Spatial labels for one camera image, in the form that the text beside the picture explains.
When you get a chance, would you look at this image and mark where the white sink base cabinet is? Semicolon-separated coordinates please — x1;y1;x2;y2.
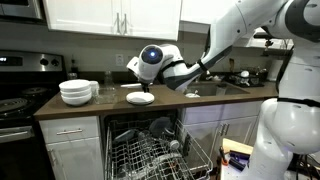
178;100;265;161

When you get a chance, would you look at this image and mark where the white wall cabinet over sink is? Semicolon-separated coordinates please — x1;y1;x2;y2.
179;0;241;25

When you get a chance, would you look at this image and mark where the black purple device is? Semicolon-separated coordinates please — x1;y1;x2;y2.
228;149;252;172

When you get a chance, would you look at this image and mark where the black dish drying rack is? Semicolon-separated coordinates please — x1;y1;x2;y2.
228;68;268;88

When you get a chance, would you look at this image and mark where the kitchen sink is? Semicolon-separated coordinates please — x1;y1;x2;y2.
186;82;249;98

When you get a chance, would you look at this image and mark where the white mug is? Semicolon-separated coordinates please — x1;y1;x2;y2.
89;80;100;98

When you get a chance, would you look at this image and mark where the white base cabinet with drawer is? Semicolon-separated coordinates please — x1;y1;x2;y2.
38;115;105;180

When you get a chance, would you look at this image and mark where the stainless steel stove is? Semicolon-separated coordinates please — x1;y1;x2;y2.
0;49;66;180

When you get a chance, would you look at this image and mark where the dishwasher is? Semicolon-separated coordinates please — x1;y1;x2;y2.
99;109;183;141

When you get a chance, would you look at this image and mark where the white ceramic bowl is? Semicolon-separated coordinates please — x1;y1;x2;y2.
58;78;92;93
60;93;93;107
60;89;92;99

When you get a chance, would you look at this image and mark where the white wall outlet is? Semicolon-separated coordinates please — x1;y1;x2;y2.
115;53;125;67

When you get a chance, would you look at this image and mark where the small black orange clamp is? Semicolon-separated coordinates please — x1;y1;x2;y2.
218;146;230;167

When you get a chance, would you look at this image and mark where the clear glass container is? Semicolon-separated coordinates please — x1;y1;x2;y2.
94;87;118;105

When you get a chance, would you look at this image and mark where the dark glass bottle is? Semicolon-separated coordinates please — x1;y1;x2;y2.
70;58;80;79

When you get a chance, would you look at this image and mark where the white item in sink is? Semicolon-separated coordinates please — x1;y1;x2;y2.
184;92;201;99

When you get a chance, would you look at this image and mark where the clear glass bottle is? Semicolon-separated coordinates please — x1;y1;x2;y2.
103;70;115;91

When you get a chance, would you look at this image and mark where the dark bowl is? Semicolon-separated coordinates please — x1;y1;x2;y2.
148;116;175;138

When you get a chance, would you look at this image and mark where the stainless steel microwave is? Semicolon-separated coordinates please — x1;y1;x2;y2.
0;0;46;23

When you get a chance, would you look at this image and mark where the wire dishwasher rack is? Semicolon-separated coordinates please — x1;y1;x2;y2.
103;117;214;180

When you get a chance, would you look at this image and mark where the small white round cup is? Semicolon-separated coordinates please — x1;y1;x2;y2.
169;139;181;150

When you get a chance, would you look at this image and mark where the white double door wall cabinet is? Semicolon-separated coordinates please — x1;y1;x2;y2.
42;0;183;42

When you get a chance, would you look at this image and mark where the wooden board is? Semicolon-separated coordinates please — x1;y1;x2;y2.
221;137;255;158

